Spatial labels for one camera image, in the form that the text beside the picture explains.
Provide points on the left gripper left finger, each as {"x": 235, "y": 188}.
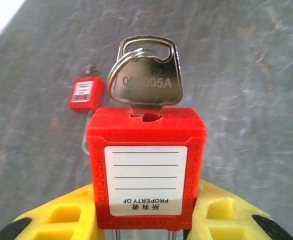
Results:
{"x": 61, "y": 220}

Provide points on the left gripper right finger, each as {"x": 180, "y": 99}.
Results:
{"x": 224, "y": 220}

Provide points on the red safety padlock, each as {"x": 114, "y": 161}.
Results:
{"x": 97, "y": 95}
{"x": 146, "y": 130}

